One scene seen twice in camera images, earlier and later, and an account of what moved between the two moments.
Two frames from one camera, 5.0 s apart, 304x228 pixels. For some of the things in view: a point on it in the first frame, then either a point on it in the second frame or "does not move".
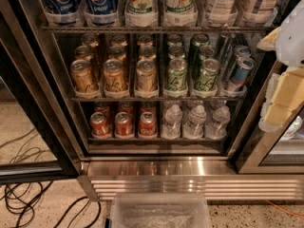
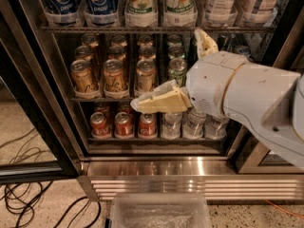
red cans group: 99,124 does not move
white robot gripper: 292,45 to 209,81
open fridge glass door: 40,137 does not move
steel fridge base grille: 218,177 does not move
